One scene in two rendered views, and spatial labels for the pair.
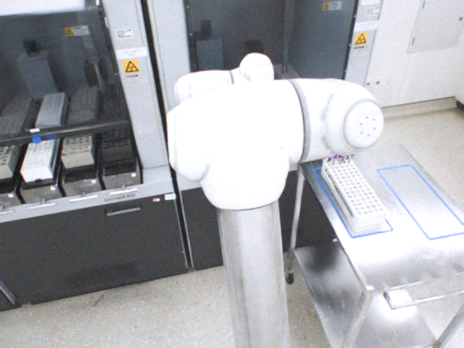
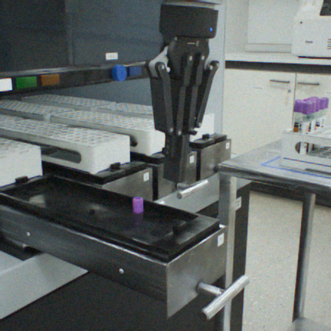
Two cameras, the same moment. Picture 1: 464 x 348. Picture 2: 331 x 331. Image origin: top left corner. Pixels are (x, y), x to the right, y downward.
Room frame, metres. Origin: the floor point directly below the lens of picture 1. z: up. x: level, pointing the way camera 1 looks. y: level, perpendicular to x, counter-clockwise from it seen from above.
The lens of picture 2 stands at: (0.58, 0.36, 1.05)
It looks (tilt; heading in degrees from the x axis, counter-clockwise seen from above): 16 degrees down; 319
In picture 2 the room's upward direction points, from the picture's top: straight up
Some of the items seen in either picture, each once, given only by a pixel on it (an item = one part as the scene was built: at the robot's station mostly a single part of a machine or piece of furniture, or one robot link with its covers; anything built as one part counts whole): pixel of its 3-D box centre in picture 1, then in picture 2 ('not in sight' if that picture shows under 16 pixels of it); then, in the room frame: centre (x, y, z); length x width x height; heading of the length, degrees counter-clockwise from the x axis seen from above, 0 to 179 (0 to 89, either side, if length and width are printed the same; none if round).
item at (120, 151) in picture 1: (117, 152); not in sight; (1.18, 0.46, 0.85); 0.12 x 0.02 x 0.06; 102
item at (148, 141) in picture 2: not in sight; (111, 133); (1.42, -0.21, 0.83); 0.30 x 0.10 x 0.06; 12
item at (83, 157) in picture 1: (77, 158); not in sight; (1.14, 0.61, 0.85); 0.12 x 0.02 x 0.06; 103
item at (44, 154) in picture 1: (43, 153); not in sight; (1.21, 0.78, 0.83); 0.30 x 0.10 x 0.06; 12
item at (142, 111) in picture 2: not in sight; (153, 123); (1.45, -0.36, 0.83); 0.30 x 0.10 x 0.06; 12
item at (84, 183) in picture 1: (87, 139); not in sight; (1.37, 0.66, 0.78); 0.73 x 0.14 x 0.09; 12
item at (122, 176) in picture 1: (121, 134); not in sight; (1.41, 0.51, 0.78); 0.73 x 0.14 x 0.09; 12
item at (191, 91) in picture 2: not in sight; (188, 93); (1.04, -0.08, 0.97); 0.04 x 0.01 x 0.11; 7
